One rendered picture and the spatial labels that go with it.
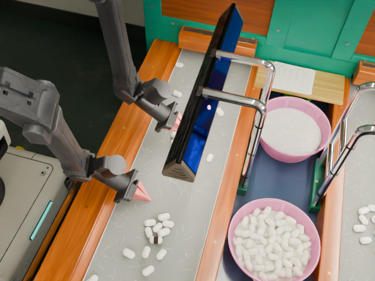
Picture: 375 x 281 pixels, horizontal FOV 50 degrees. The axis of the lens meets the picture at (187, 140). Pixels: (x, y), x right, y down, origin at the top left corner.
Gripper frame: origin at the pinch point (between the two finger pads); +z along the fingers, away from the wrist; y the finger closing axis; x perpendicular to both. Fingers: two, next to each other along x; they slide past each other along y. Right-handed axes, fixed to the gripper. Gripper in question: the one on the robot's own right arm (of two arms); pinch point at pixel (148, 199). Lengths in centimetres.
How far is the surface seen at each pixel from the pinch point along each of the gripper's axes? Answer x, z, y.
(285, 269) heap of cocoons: -26.1, 35.7, -9.5
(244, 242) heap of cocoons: -17.3, 26.2, -4.3
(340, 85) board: -35, 42, 65
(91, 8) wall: 105, -38, 154
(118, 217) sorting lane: 6.0, -4.4, -7.2
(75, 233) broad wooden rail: 10.0, -13.4, -16.6
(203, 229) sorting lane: -10.1, 15.8, -4.0
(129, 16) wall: 89, -16, 153
